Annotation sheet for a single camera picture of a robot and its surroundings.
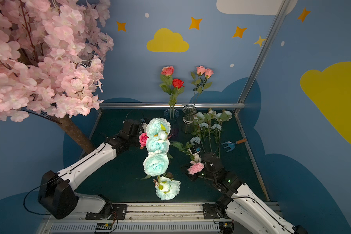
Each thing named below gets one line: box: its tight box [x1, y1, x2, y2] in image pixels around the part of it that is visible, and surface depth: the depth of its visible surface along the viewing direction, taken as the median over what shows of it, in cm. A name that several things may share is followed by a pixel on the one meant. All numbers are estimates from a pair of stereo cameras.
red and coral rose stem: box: [158, 65, 185, 118], surface depth 90 cm
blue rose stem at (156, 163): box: [142, 117, 172, 181], surface depth 43 cm
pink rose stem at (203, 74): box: [190, 65, 215, 107], surface depth 92 cm
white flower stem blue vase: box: [153, 175, 181, 201], surface depth 40 cm
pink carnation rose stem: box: [138, 132, 149, 150], surface depth 52 cm
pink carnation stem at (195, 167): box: [187, 160, 205, 176], surface depth 58 cm
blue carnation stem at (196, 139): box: [190, 136, 201, 146], surface depth 100 cm
